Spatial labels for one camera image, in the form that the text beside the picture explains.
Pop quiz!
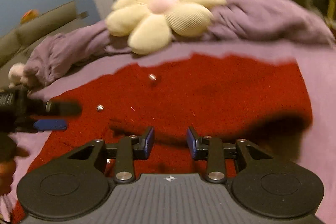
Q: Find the orange plush toy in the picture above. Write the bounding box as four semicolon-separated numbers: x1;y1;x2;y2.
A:
20;9;39;25

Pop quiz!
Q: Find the red knitted sweater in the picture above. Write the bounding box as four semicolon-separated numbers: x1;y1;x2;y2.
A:
11;53;314;223

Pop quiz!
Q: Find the cream flower shaped pillow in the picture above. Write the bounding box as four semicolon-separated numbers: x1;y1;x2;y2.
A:
105;0;227;55

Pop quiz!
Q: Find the small pink plush toy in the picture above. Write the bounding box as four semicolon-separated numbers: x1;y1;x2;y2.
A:
8;63;34;87

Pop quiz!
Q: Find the purple crumpled blanket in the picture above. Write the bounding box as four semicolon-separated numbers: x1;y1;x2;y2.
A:
9;0;334;86

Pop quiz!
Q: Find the olive green headboard cushion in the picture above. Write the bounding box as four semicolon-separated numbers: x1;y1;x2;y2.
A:
0;0;90;88

